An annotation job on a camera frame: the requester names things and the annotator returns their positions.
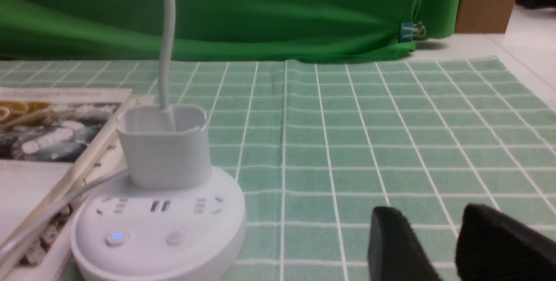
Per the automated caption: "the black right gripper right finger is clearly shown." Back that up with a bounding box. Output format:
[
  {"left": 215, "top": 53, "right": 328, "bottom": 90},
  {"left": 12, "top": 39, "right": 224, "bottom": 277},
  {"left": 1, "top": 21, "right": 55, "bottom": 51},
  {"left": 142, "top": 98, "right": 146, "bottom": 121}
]
[{"left": 455, "top": 204, "right": 556, "bottom": 281}]

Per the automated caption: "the white desk lamp with sockets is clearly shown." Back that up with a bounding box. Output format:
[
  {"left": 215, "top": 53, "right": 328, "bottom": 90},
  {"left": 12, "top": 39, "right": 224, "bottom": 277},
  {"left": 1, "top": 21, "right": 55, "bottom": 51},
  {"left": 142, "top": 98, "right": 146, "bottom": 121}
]
[{"left": 71, "top": 0, "right": 246, "bottom": 281}]

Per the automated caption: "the blue binder clip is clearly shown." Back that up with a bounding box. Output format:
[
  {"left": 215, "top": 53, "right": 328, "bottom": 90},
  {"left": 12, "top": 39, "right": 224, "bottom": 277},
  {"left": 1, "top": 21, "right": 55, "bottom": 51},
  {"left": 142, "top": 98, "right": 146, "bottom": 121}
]
[{"left": 399, "top": 22, "right": 427, "bottom": 43}]

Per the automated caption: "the lower book in stack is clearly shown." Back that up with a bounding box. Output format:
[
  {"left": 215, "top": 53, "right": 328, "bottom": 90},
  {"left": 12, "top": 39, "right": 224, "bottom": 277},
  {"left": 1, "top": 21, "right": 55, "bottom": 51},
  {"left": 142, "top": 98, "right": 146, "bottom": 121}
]
[{"left": 0, "top": 95, "right": 157, "bottom": 281}]

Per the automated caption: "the green checkered tablecloth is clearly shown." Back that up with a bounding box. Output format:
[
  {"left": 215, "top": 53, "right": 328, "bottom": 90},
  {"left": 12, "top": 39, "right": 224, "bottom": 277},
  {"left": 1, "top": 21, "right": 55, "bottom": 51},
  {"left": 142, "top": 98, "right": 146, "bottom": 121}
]
[{"left": 0, "top": 57, "right": 556, "bottom": 281}]

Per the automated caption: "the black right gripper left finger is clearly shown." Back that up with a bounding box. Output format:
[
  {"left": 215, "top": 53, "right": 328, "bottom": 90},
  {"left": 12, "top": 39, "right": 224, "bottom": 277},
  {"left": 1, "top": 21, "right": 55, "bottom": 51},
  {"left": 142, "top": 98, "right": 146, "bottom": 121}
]
[{"left": 367, "top": 206, "right": 441, "bottom": 281}]

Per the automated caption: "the white self-driving textbook top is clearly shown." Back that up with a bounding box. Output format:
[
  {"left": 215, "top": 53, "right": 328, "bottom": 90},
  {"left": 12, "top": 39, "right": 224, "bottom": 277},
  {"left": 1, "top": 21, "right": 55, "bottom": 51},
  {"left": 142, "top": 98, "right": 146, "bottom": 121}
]
[{"left": 0, "top": 87, "right": 135, "bottom": 245}]

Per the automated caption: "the green backdrop cloth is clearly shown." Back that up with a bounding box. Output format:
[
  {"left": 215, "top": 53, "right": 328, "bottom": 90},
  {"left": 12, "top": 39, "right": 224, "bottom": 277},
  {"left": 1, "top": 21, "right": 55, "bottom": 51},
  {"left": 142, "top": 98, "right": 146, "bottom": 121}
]
[{"left": 0, "top": 0, "right": 459, "bottom": 63}]

